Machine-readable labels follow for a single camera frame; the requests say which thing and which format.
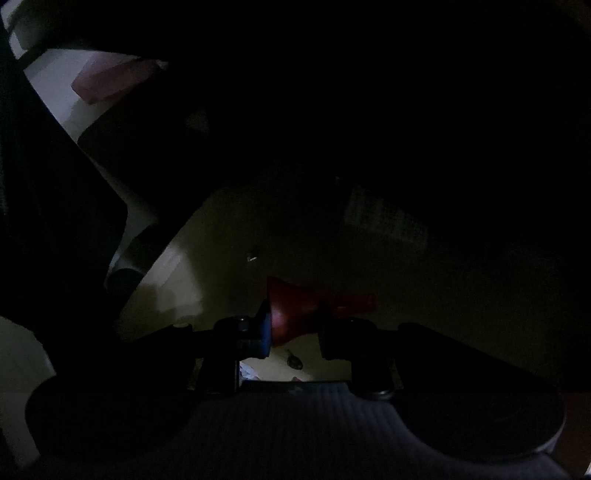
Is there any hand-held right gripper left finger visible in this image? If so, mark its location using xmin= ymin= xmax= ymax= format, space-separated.
xmin=111 ymin=299 xmax=273 ymax=400

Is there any pink object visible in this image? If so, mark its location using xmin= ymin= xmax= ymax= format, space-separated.
xmin=71 ymin=53 xmax=162 ymax=104

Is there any white printed paper label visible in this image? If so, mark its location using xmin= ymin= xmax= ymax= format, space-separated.
xmin=344 ymin=185 xmax=430 ymax=252

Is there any red plastic tool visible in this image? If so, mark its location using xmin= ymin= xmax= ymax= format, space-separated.
xmin=265 ymin=276 xmax=376 ymax=347

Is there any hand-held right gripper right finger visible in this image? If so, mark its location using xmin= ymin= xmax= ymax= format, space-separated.
xmin=318 ymin=316 xmax=522 ymax=400

